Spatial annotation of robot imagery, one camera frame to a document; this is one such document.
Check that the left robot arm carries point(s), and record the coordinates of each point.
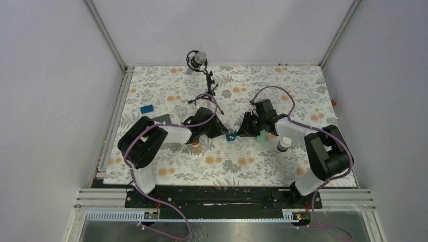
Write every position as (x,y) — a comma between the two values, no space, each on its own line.
(141,143)

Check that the teal pill organizer box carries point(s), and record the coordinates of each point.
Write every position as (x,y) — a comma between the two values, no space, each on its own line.
(231,136)

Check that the mint green tube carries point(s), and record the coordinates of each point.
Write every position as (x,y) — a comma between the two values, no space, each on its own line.
(262,136)

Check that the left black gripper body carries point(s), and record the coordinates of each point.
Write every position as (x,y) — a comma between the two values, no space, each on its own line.
(212,129)

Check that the grey lego baseplate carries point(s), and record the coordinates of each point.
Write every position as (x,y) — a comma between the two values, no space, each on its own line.
(165,118)

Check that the floral table mat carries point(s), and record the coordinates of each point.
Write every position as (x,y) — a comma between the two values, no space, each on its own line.
(300,90)

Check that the white pill bottle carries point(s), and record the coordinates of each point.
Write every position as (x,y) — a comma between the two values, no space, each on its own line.
(284,144)

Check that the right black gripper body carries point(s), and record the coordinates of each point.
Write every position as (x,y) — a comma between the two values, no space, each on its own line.
(253,124)

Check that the blue lego brick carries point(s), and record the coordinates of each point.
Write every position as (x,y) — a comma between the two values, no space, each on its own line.
(146,109)

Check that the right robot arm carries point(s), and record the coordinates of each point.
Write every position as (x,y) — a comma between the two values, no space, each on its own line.
(327,153)

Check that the black base frame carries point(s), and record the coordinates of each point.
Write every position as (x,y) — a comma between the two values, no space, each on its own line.
(219,202)

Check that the amber glass pill bottle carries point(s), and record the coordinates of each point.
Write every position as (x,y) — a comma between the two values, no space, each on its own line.
(196,148)

